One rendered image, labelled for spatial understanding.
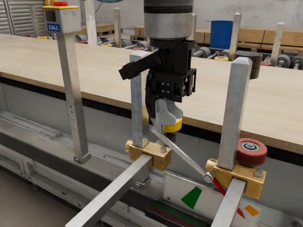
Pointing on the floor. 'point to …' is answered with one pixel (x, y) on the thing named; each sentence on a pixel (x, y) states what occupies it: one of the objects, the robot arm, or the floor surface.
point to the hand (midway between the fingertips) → (158, 126)
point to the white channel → (90, 22)
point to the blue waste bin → (221, 34)
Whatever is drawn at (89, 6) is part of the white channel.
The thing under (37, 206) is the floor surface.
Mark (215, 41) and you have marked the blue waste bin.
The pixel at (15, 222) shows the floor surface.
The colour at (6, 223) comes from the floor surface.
